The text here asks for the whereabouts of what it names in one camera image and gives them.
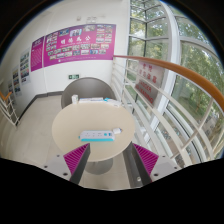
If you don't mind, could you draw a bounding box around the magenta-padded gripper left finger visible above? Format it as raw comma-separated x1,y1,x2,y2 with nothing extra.
41,142,92,186

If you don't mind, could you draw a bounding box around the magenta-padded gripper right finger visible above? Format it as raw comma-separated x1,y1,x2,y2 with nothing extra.
131,142,183,186

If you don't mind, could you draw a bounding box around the white and teal power strip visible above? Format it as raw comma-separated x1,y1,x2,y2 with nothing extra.
78,130,116,143

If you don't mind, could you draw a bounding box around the white and blue box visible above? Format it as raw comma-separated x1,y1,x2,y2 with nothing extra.
103,97,123,108

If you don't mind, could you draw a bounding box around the red-lettered danger sign plate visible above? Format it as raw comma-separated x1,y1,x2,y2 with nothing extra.
134,79,163,108

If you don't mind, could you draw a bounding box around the white stair railing, orange handrail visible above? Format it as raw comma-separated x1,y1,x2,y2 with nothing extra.
0,90,20,127

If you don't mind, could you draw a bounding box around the red-lettered clear warning sign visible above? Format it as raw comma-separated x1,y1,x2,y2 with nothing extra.
137,61,166,88

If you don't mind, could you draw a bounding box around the white railing with orange handrail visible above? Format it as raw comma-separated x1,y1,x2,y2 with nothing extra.
111,54,224,168

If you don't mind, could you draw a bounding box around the narrow magenta text poster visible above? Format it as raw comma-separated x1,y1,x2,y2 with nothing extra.
30,35,45,73

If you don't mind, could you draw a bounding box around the large magenta photo poster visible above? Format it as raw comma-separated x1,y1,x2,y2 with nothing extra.
43,23,117,68

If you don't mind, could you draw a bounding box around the grey table pedestal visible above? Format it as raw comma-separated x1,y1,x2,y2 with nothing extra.
84,156,114,176

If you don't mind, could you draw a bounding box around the white wall photo panel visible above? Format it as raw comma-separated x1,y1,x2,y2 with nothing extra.
12,64,22,97
19,48,32,84

